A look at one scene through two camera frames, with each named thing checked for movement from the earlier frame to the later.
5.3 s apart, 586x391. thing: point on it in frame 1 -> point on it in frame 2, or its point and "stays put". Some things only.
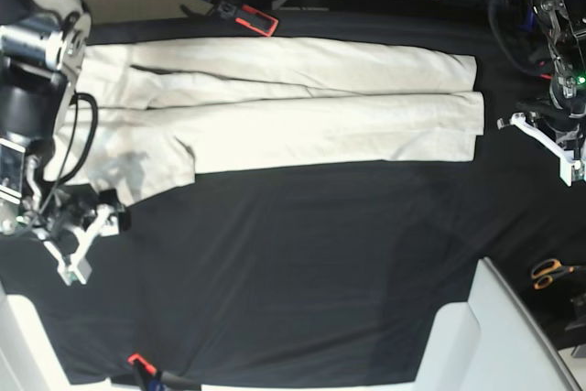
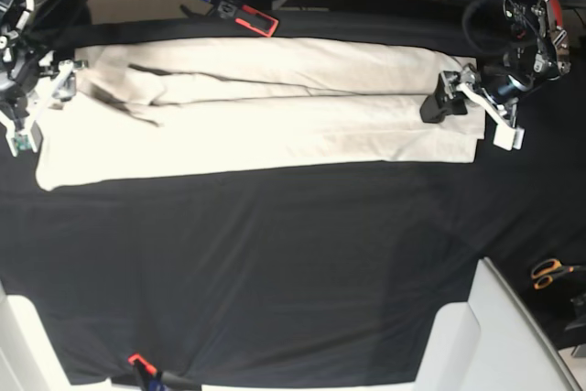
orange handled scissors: [543, 273] stays put
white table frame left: [27, 360] stays put
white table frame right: [490, 342] stays put
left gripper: [65, 215] -> [30, 71]
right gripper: [564, 127] -> [502, 82]
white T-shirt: [148, 114] stays put
